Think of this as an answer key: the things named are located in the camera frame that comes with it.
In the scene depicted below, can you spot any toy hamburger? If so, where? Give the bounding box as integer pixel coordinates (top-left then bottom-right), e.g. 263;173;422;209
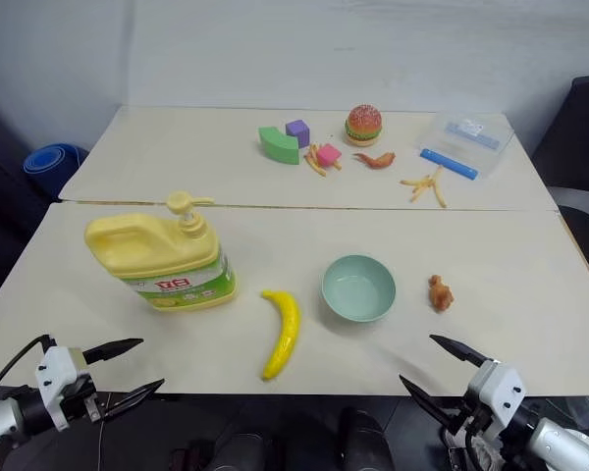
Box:
344;104;383;148

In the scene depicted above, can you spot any purple foam cube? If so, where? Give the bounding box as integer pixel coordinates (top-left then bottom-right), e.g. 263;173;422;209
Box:
285;119;311;148

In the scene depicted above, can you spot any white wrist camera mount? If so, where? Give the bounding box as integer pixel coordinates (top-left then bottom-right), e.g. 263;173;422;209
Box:
463;360;527;444
33;345;97;433

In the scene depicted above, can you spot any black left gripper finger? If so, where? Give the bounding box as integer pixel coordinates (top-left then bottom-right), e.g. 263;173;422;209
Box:
82;338;144;366
102;377;166;423

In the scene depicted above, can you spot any yellow detergent bottle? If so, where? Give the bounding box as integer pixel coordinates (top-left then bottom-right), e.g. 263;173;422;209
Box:
83;190;239;314

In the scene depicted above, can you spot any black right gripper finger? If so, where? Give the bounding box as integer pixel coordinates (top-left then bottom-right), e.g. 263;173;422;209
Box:
429;334;493;369
399;374;460;434

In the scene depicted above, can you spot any orange toy chicken wing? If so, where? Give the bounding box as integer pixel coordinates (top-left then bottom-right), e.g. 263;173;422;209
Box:
351;151;398;170

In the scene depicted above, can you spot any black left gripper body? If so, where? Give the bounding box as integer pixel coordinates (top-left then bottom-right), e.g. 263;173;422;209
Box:
61;373;110;423

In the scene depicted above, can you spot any dark rounded shape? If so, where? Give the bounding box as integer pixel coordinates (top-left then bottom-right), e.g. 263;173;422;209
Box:
210;430;279;471
336;405;395;471

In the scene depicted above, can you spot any yellow toy fries pile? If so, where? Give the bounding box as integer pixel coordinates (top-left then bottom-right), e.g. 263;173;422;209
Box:
302;141;344;178
400;165;449;209

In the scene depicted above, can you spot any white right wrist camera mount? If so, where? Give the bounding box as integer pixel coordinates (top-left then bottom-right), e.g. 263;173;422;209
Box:
463;360;527;444

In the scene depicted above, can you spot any pink foam cube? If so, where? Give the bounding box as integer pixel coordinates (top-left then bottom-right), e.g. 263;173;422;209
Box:
316;143;343;167

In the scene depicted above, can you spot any green curved foam block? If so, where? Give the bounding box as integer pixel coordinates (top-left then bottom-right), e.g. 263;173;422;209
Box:
257;126;301;167

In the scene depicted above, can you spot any teal bowl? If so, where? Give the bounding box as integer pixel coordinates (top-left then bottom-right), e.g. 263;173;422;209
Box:
321;253;398;324

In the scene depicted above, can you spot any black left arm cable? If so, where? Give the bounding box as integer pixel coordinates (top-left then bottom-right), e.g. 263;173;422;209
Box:
0;334;56;396

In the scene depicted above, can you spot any yellow toy banana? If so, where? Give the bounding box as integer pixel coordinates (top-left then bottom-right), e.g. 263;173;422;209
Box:
260;288;302;381

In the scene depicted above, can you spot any clear zip bag blue strip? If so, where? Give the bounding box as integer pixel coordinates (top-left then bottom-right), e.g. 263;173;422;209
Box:
416;112;517;182

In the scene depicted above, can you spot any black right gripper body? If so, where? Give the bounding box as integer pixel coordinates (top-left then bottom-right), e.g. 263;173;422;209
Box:
441;392;495;445

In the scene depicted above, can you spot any brown toy fried chicken piece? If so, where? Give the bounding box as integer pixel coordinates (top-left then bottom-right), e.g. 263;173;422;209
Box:
427;274;456;312

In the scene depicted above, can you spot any blue rolled mat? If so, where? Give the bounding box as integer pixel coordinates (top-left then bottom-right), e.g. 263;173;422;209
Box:
22;142;90;176

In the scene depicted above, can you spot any black chair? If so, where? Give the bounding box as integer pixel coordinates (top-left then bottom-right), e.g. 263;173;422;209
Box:
530;74;589;305

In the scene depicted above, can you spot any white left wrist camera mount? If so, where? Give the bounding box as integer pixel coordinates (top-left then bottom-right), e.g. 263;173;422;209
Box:
33;345;97;433

